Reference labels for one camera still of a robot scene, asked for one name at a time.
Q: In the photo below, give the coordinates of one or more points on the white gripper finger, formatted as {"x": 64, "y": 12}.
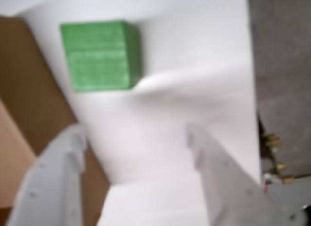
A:
{"x": 230, "y": 194}
{"x": 51, "y": 187}

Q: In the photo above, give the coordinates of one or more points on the green cube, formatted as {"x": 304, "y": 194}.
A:
{"x": 97, "y": 58}

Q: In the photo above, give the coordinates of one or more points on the brown cardboard box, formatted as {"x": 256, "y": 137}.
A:
{"x": 26, "y": 90}

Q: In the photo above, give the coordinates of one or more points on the white framed camera module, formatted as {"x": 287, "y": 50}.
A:
{"x": 273, "y": 141}

